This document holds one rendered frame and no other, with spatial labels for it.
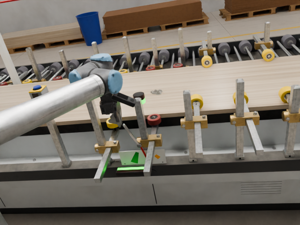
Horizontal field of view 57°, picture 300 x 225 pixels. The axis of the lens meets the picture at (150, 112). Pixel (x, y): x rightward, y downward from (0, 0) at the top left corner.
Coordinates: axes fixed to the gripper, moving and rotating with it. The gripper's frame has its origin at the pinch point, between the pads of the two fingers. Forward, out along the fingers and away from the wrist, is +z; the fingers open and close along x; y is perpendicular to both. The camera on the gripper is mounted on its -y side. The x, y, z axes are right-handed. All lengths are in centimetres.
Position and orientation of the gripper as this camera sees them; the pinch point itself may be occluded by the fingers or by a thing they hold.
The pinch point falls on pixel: (121, 124)
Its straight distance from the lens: 141.4
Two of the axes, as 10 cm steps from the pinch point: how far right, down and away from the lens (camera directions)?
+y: -9.8, 0.7, 1.7
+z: 1.4, 8.6, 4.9
